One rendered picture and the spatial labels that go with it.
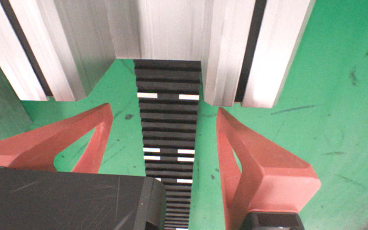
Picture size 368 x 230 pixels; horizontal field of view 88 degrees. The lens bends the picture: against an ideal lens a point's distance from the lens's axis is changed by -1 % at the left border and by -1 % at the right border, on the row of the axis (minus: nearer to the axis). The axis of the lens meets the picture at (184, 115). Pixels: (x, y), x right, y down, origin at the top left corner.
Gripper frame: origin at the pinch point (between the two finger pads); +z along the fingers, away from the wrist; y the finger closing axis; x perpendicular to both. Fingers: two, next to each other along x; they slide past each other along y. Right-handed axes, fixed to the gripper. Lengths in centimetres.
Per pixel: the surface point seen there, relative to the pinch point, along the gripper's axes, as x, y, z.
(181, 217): 16.7, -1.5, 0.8
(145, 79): -1.1, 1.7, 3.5
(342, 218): 23.1, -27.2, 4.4
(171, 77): -1.3, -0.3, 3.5
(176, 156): 6.9, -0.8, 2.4
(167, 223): 18.7, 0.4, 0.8
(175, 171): 8.8, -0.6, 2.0
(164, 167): 8.3, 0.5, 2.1
